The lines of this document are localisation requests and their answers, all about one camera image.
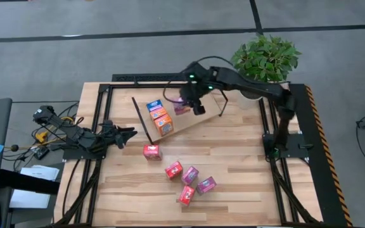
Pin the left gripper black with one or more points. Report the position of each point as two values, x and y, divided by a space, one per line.
112 137

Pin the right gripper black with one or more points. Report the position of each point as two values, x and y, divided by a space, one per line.
193 93

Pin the purple Raisin Bran cereal box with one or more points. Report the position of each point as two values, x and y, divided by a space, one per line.
189 175
206 185
182 110

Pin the red Froot Loops cereal box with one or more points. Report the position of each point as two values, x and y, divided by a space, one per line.
173 170
152 152
186 195

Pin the orange Mini-Wheats cereal box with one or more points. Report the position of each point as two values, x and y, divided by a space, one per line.
164 125
158 113

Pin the blue Frosted Flakes cereal box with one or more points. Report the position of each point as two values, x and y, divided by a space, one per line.
154 105

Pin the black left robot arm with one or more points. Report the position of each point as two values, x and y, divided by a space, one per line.
71 134

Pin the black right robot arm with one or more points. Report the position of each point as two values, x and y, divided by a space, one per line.
249 84

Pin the black perforated strip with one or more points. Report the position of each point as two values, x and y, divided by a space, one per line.
151 77

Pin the white plant pot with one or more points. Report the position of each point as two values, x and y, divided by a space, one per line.
249 101

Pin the yellow connector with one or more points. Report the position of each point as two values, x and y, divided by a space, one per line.
41 136

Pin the green leafy plant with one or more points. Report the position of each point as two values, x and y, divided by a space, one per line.
265 58

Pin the black power adapter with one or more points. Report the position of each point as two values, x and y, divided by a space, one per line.
41 153

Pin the white paper sheets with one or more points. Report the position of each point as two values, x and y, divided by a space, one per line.
36 187

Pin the black flat bar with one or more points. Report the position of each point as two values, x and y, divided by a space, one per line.
27 182

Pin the black panel yellow hazard stripes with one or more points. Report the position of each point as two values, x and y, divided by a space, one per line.
299 126

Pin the small black ball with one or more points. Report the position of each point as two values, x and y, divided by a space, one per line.
14 148

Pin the black aluminium table frame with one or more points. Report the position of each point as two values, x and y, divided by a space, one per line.
101 104

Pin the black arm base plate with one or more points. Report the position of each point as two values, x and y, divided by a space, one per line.
84 155
296 147

